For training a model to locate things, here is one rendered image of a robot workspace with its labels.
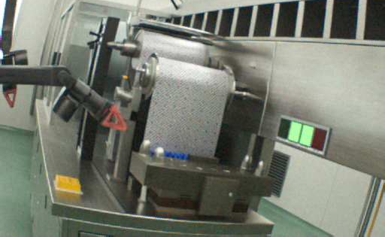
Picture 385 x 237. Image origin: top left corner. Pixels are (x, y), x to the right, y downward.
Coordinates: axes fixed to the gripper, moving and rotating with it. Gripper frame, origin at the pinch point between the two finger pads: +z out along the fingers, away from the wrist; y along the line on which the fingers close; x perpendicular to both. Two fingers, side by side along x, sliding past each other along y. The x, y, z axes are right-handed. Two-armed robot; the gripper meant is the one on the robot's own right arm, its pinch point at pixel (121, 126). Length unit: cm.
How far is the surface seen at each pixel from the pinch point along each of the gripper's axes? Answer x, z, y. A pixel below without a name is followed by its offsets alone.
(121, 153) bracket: -6.8, 7.3, -8.1
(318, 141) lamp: 25, 31, 42
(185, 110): 15.6, 12.7, 0.2
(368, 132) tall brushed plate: 30, 29, 61
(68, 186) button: -23.5, -6.3, 13.0
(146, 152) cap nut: -1.7, 8.0, 8.3
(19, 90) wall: -52, -21, -557
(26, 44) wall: 10, -57, -556
